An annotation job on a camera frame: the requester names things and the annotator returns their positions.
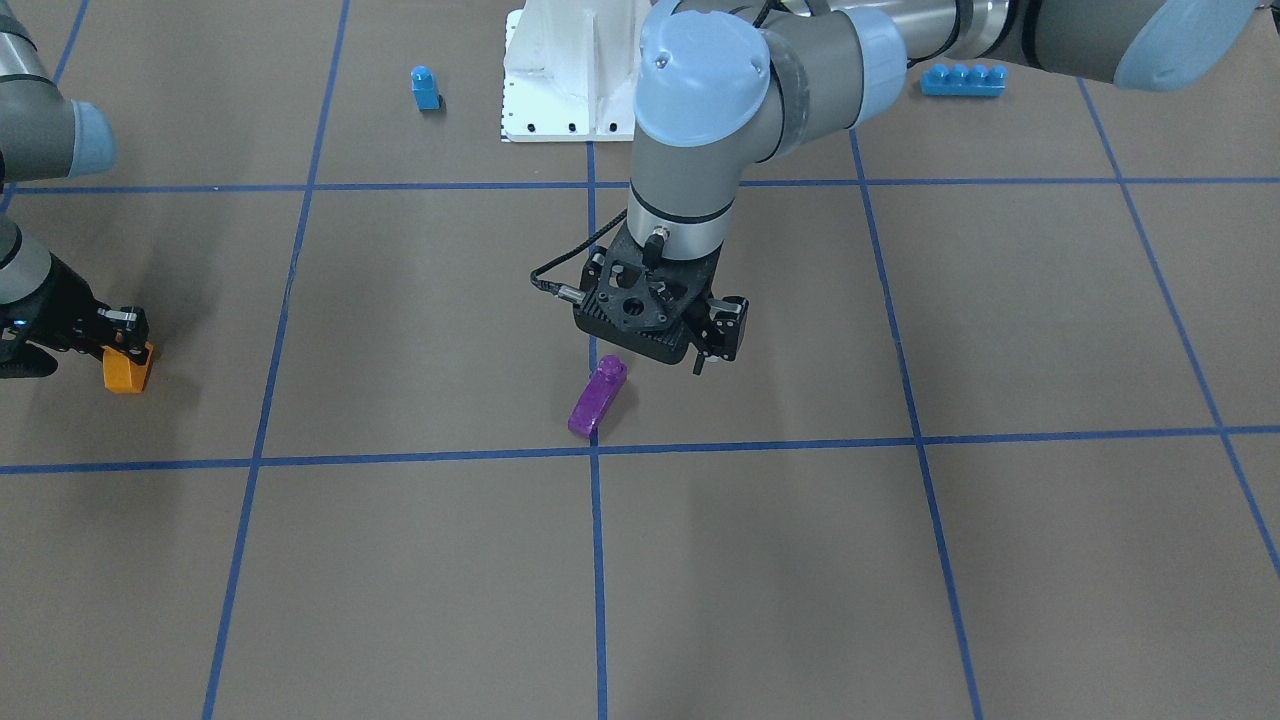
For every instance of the black gripper with camera mount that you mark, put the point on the black gripper with camera mount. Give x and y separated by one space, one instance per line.
724 322

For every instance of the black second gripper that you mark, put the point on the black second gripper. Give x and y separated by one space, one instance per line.
52 303

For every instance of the orange trapezoid block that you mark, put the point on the orange trapezoid block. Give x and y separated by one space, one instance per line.
126 374

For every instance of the purple trapezoid block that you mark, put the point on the purple trapezoid block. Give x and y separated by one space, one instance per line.
603 387

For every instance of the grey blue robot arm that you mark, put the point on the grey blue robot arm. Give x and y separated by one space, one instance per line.
723 85

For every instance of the second grey robot arm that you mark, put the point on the second grey robot arm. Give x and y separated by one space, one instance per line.
44 135

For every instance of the blue tape line lengthwise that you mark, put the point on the blue tape line lengthwise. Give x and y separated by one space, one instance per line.
597 541

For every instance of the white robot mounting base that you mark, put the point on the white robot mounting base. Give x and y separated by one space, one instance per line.
570 71

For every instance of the long blue studded block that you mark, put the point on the long blue studded block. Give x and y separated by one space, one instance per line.
960 80

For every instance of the small blue block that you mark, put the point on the small blue block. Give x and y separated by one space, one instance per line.
423 88

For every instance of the blue tape line crosswise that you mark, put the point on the blue tape line crosswise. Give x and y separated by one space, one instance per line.
739 447

